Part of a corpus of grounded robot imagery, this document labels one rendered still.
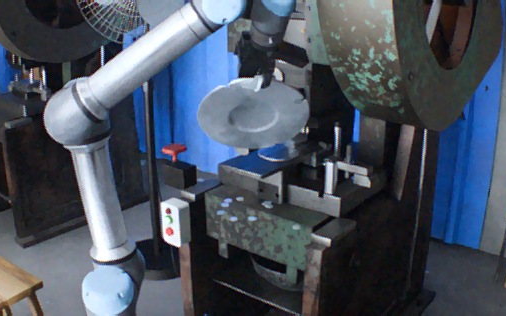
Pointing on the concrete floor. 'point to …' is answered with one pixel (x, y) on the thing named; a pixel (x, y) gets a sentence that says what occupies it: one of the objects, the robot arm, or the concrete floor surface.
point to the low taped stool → (3, 286)
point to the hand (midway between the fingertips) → (259, 85)
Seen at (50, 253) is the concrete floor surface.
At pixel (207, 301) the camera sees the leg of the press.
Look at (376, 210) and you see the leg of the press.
